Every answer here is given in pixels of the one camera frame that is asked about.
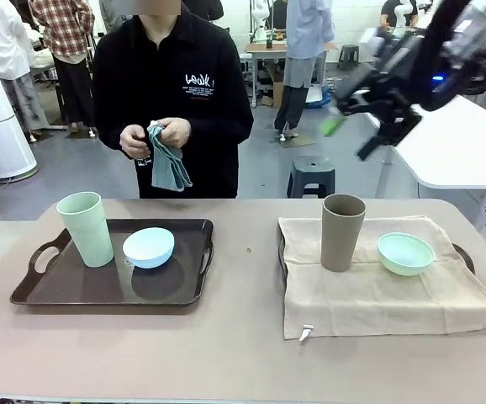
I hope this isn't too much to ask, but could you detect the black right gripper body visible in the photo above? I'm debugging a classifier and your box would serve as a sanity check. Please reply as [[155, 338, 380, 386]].
[[351, 28, 442, 111]]

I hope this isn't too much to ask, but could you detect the brown tall cup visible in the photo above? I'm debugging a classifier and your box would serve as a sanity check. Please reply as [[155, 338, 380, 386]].
[[320, 193, 367, 273]]

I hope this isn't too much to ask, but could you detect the mint green bowl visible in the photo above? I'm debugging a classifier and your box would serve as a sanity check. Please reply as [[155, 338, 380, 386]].
[[377, 231, 436, 278]]

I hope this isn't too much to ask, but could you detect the beige cloth mat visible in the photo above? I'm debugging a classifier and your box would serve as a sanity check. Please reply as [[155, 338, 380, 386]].
[[277, 215, 486, 343]]

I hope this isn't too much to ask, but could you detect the teal cloth mat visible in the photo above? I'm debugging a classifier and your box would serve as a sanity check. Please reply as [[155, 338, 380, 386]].
[[147, 121, 194, 192]]

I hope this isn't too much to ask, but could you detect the person's right forearm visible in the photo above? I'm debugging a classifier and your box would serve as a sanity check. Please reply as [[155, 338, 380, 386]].
[[94, 120, 131, 162]]

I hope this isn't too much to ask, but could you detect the person's left forearm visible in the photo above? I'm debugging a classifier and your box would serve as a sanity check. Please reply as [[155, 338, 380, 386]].
[[183, 113, 255, 162]]

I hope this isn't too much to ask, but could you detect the person's right hand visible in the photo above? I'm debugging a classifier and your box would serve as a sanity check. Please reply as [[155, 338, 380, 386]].
[[119, 124, 154, 161]]

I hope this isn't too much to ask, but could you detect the person's left hand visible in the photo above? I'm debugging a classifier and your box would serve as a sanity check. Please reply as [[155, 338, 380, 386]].
[[156, 118, 193, 150]]

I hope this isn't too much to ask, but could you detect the black background stool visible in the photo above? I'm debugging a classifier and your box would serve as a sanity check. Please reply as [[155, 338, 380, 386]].
[[336, 43, 361, 72]]

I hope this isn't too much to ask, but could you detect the grey plastic stool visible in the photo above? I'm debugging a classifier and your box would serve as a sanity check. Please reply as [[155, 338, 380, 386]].
[[286, 155, 336, 199]]

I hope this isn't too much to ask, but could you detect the distant worker in black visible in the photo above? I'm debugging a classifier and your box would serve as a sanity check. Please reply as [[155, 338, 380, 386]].
[[379, 0, 420, 29]]

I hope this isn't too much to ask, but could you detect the cardboard box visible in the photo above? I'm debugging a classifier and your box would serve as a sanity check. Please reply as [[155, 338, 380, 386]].
[[260, 62, 288, 109]]

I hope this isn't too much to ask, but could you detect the bystander in white shirt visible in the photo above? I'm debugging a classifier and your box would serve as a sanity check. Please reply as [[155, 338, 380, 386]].
[[0, 0, 50, 138]]

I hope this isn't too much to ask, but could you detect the bystander in light blue shirt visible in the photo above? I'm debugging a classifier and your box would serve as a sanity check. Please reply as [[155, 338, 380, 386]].
[[273, 0, 337, 141]]

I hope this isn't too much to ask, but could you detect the wooden background table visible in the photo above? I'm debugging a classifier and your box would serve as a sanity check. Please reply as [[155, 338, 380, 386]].
[[245, 40, 339, 107]]

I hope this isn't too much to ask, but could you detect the bystander in plaid shirt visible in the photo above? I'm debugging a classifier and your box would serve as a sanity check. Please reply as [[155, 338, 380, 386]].
[[29, 0, 98, 136]]

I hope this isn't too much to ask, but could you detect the pale green tall cup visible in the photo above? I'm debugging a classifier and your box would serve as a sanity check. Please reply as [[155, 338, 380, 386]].
[[56, 191, 115, 268]]

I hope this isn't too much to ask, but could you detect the person in black shirt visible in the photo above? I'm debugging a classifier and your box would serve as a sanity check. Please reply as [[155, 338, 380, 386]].
[[92, 0, 256, 199]]

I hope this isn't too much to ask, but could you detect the light blue bowl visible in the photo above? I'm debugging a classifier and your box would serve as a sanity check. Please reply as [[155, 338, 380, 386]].
[[122, 226, 176, 270]]

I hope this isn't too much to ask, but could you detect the dark brown handled tray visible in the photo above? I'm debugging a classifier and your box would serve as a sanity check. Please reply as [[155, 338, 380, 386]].
[[277, 219, 477, 295], [9, 217, 216, 307]]

